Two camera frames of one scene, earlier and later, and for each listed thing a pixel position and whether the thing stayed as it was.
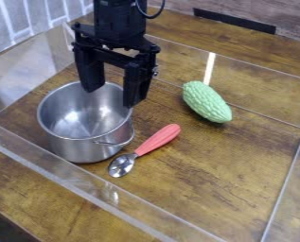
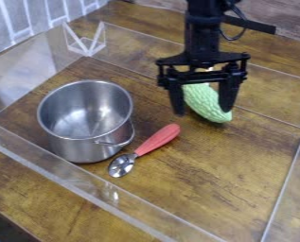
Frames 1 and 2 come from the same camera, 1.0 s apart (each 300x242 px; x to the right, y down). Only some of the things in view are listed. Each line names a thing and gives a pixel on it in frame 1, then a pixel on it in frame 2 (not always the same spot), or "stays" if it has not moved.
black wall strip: [235, 21] stays
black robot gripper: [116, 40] → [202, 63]
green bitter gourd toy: [206, 102] stays
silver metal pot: [87, 125] stays
